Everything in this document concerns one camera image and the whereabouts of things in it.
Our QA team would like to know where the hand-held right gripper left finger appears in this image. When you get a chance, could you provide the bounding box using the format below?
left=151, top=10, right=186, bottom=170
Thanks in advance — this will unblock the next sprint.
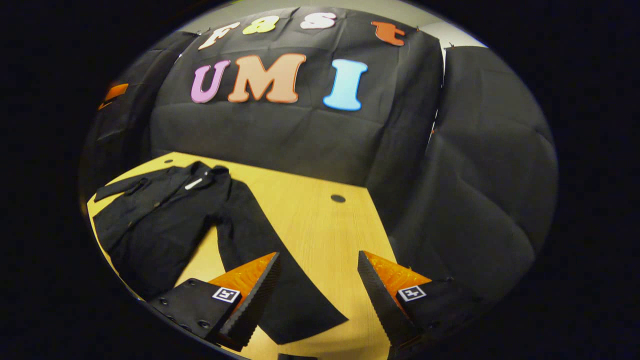
left=149, top=251, right=282, bottom=353

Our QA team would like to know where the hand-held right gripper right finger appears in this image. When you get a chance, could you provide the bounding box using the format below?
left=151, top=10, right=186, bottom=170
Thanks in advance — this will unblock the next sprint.
left=357, top=250, right=493, bottom=351

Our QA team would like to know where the black button-up shirt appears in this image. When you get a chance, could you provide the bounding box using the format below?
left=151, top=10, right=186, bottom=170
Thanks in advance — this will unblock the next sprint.
left=92, top=161, right=349, bottom=360

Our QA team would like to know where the black backdrop cloth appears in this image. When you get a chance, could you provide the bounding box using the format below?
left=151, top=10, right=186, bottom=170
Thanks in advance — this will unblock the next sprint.
left=79, top=6, right=558, bottom=321

